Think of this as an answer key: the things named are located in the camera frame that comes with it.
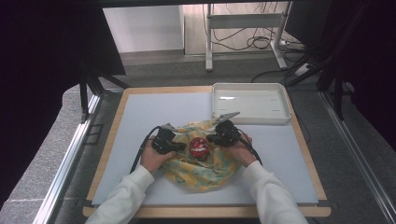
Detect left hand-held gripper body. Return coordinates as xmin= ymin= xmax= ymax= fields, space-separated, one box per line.
xmin=150 ymin=123 xmax=178 ymax=155

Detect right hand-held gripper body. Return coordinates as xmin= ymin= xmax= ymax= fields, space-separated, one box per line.
xmin=212 ymin=111 xmax=243 ymax=147

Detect red round tin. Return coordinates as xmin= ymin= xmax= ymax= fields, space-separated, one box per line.
xmin=188 ymin=136 xmax=211 ymax=161

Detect floral cloth bag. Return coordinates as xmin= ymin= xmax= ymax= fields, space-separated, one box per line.
xmin=160 ymin=119 xmax=248 ymax=194

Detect person's left hand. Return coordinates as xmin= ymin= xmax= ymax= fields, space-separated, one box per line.
xmin=139 ymin=138 xmax=177 ymax=175

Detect person's right hand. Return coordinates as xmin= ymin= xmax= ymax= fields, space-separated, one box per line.
xmin=220 ymin=132 xmax=258 ymax=168

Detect light grey table mat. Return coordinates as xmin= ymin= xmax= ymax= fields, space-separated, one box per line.
xmin=92 ymin=91 xmax=319 ymax=207

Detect white plastic tray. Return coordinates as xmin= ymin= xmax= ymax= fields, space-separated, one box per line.
xmin=211 ymin=82 xmax=293 ymax=126

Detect wooden table board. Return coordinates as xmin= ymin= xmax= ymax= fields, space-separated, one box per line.
xmin=82 ymin=85 xmax=332 ymax=218

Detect black tripod stand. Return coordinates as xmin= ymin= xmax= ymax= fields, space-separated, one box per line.
xmin=285 ymin=46 xmax=347 ymax=121
xmin=78 ymin=60 xmax=131 ymax=124

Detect white power strip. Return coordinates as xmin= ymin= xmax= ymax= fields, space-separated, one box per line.
xmin=293 ymin=63 xmax=311 ymax=77

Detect dark curtain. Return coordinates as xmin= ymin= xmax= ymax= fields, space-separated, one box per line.
xmin=0 ymin=0 xmax=126 ymax=210
xmin=284 ymin=0 xmax=396 ymax=152

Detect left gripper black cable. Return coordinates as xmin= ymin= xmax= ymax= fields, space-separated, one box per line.
xmin=129 ymin=125 xmax=163 ymax=175

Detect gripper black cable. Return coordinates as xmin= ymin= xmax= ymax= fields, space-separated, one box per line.
xmin=129 ymin=125 xmax=163 ymax=175
xmin=236 ymin=128 xmax=263 ymax=166

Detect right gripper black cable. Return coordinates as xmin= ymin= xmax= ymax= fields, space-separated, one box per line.
xmin=236 ymin=128 xmax=263 ymax=166

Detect tangle of black floor cables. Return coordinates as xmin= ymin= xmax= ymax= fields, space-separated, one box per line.
xmin=202 ymin=2 xmax=307 ymax=85

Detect aluminium frame rail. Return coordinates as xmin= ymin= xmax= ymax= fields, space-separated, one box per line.
xmin=319 ymin=90 xmax=396 ymax=224
xmin=32 ymin=92 xmax=105 ymax=224

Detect white wall panel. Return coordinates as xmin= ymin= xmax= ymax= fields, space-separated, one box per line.
xmin=102 ymin=5 xmax=186 ymax=54

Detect white metal desk frame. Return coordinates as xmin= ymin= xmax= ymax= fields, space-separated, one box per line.
xmin=204 ymin=2 xmax=290 ymax=73

